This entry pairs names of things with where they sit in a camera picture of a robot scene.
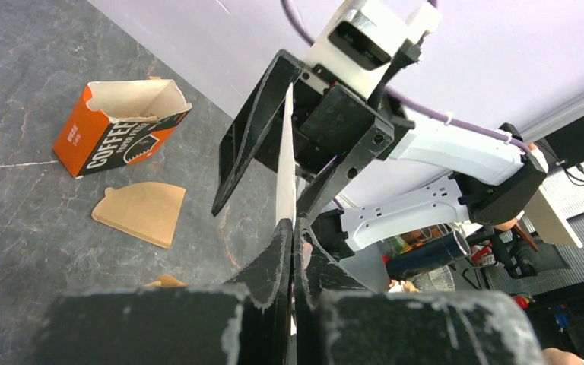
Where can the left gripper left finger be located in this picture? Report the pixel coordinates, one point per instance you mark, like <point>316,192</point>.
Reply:
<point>243,321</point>

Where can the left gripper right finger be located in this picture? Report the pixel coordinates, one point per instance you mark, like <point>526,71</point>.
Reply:
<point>341,321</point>

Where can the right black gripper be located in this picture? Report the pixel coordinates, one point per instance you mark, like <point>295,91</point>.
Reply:
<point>331,127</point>

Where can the white paper coffee filter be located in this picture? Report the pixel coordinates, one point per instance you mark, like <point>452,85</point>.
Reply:
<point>286,195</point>

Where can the brown filter stack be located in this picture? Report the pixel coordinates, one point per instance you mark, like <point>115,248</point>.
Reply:
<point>145,210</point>

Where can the orange black coffee filter box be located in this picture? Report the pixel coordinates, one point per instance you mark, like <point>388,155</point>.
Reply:
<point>117,123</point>

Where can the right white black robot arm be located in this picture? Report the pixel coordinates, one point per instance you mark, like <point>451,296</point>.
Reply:
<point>488,181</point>

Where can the small wooden cube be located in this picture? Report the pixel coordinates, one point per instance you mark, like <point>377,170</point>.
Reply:
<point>165,281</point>

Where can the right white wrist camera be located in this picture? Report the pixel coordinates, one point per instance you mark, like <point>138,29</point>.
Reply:
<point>359,41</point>

